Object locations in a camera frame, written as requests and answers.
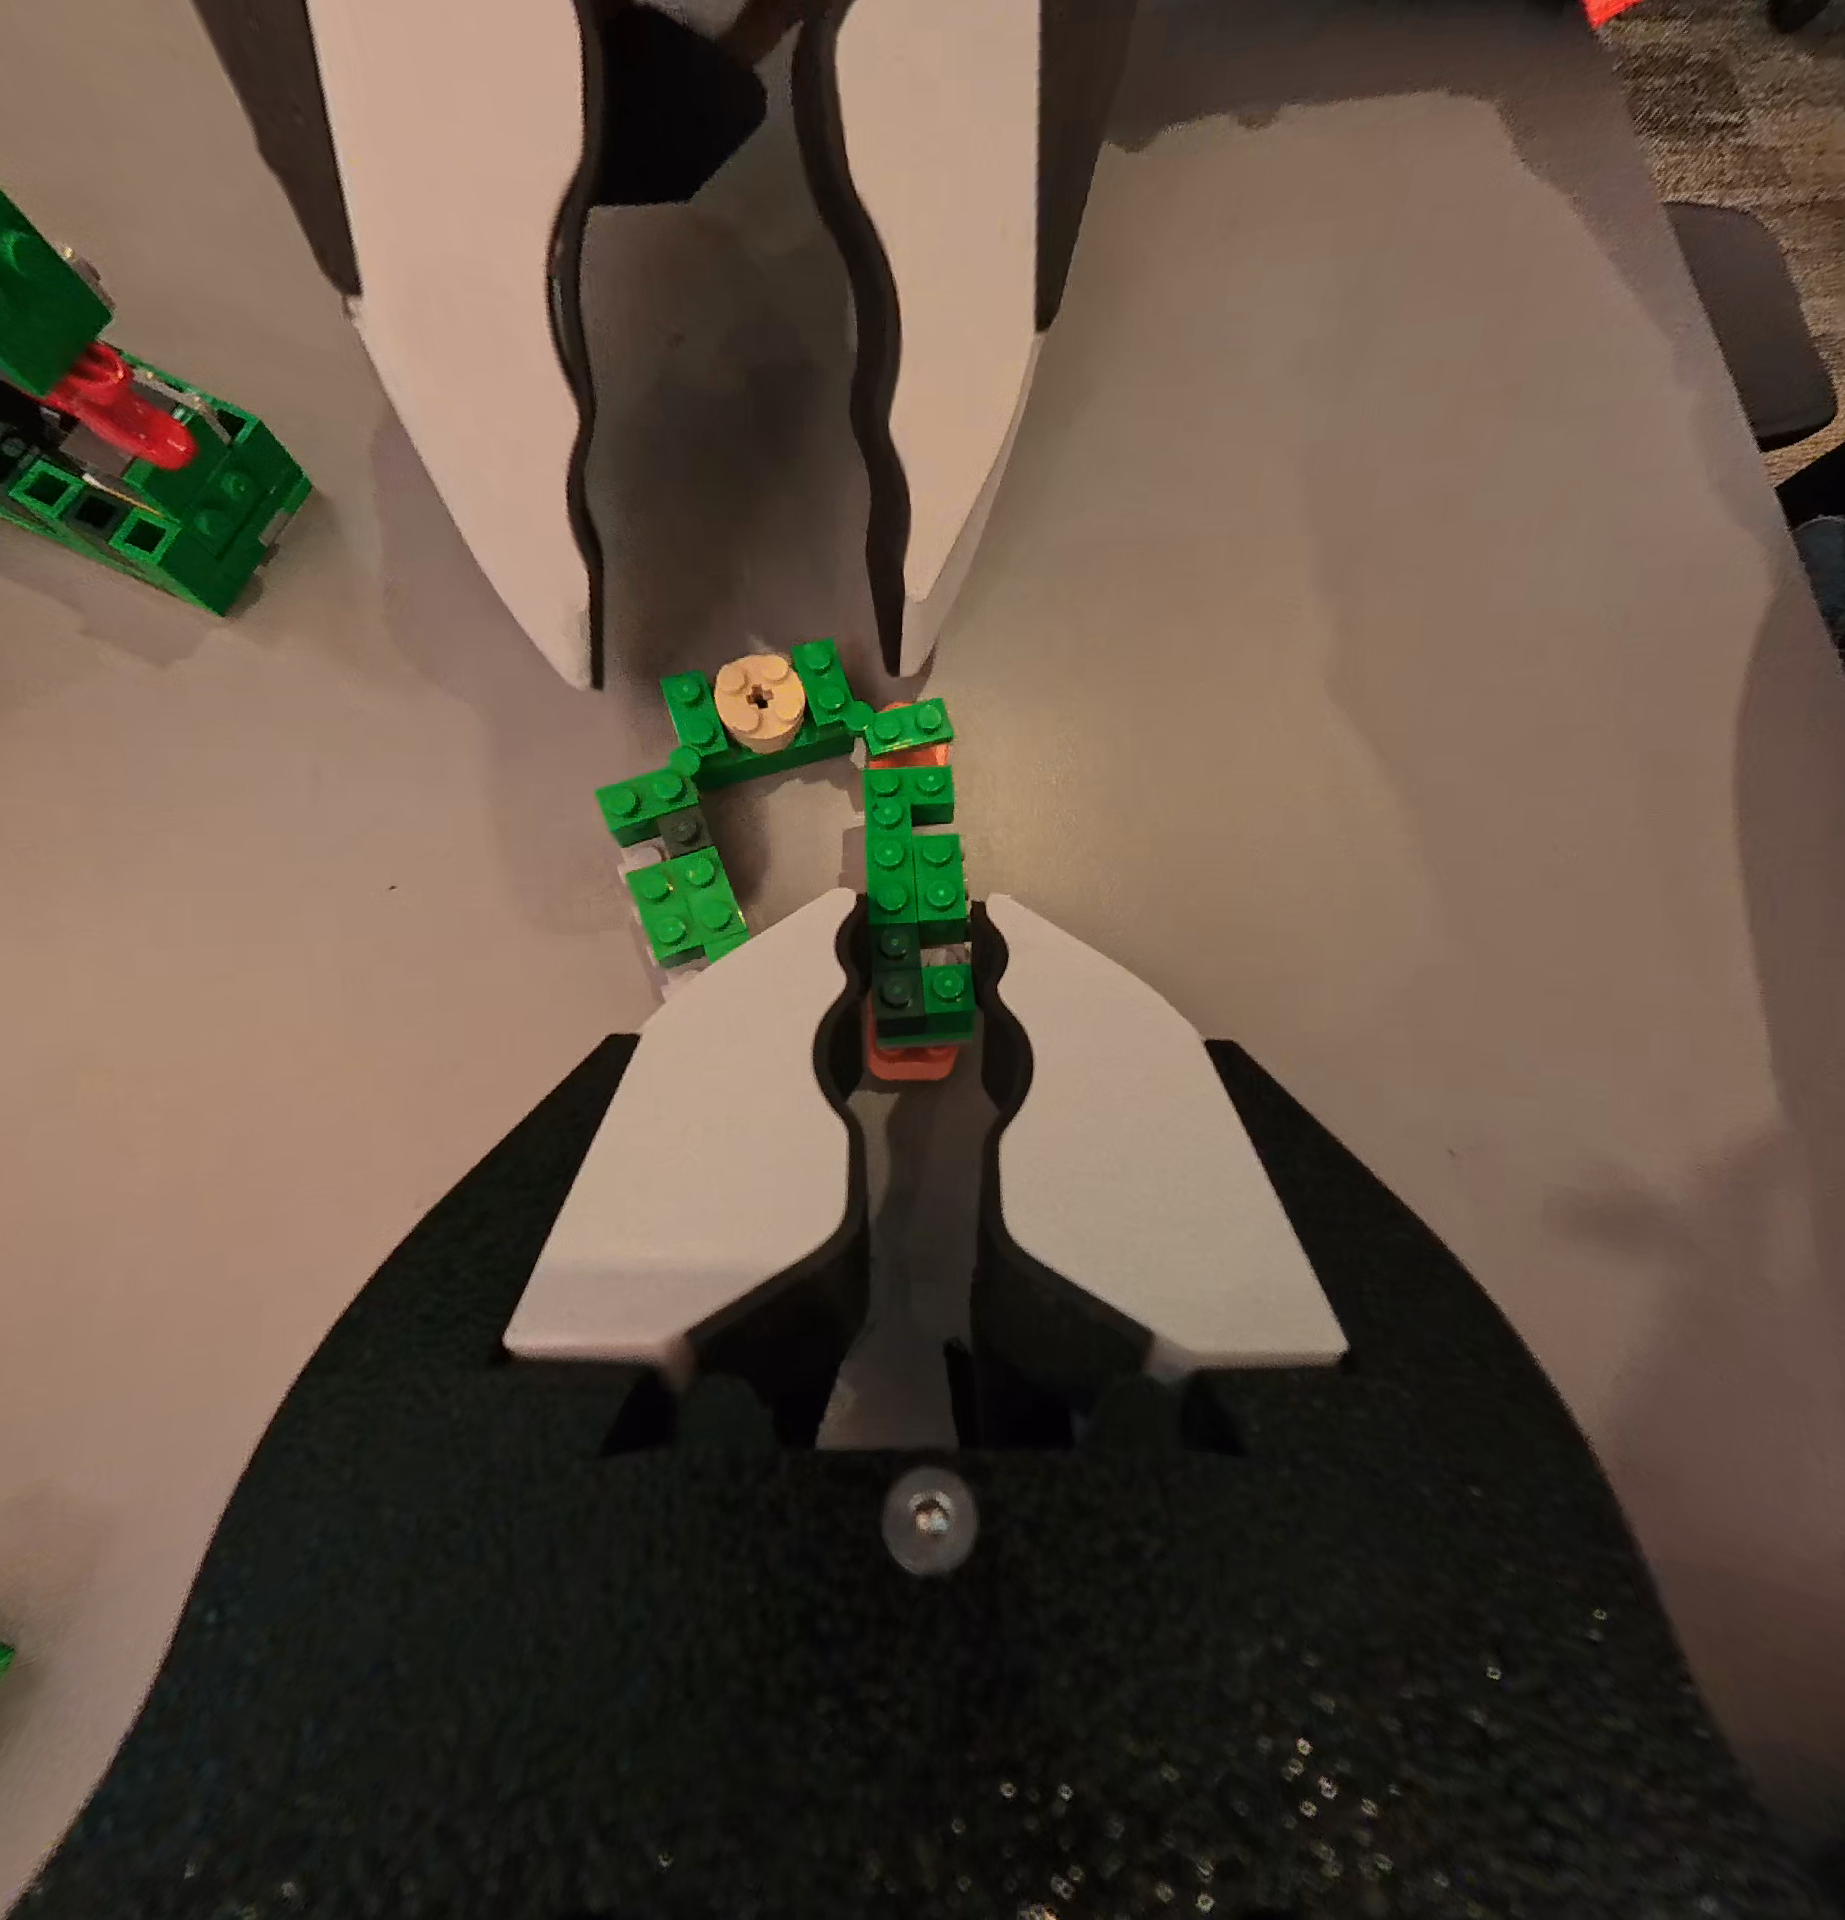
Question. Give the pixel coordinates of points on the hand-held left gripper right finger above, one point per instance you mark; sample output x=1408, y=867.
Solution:
x=1147, y=1186

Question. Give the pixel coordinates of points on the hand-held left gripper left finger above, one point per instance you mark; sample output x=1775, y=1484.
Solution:
x=712, y=1170

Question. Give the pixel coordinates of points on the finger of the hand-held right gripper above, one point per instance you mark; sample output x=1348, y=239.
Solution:
x=456, y=300
x=951, y=300

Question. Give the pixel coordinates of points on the green brick arch assembly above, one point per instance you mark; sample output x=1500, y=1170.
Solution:
x=916, y=871

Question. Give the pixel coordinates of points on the green brick model red pin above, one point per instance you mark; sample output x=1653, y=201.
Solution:
x=31, y=285

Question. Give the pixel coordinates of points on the dark chair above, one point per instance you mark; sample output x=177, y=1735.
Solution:
x=1746, y=316

